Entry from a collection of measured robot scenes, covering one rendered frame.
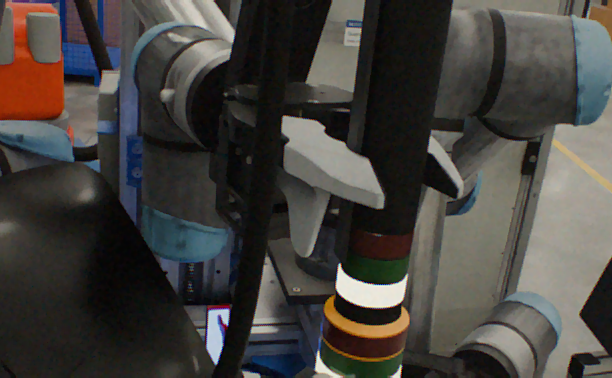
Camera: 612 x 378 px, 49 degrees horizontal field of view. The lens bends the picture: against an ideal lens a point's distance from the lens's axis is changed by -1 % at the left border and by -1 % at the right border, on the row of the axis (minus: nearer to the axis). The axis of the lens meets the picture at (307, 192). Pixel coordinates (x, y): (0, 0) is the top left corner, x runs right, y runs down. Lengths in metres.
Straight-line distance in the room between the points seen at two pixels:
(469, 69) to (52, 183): 0.46
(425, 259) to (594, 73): 0.26
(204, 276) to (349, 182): 0.95
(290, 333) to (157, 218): 0.63
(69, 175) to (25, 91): 3.84
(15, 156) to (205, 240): 0.50
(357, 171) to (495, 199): 2.41
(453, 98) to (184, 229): 0.31
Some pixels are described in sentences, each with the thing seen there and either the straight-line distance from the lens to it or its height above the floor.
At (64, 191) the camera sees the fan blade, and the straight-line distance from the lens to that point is 0.37.
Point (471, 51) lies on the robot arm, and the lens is 0.71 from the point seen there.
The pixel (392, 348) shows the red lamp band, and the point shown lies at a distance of 0.34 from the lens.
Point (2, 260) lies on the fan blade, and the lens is 0.33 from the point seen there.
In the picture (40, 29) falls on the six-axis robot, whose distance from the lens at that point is 4.14.
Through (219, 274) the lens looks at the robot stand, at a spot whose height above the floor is 1.00.
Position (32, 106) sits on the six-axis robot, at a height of 0.48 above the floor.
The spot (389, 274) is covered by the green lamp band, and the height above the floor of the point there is 1.43.
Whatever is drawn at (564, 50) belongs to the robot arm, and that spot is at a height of 1.49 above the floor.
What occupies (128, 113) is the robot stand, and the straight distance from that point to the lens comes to 1.19.
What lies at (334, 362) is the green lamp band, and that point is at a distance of 0.35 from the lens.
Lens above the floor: 1.57
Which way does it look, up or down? 21 degrees down
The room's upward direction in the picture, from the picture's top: 6 degrees clockwise
